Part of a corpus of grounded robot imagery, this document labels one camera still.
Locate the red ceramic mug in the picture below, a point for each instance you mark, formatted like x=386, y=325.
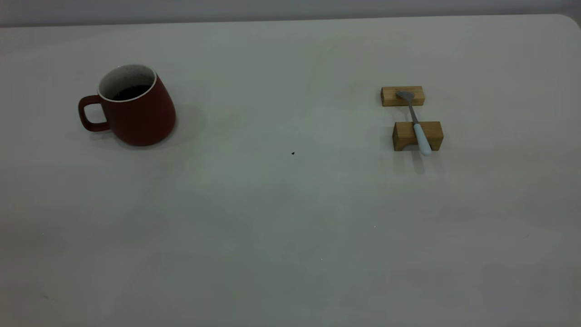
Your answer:
x=140, y=118

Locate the arched wooden block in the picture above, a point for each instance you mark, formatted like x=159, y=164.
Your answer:
x=404, y=131

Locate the rectangular wooden block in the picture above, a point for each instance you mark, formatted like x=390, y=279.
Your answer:
x=389, y=96

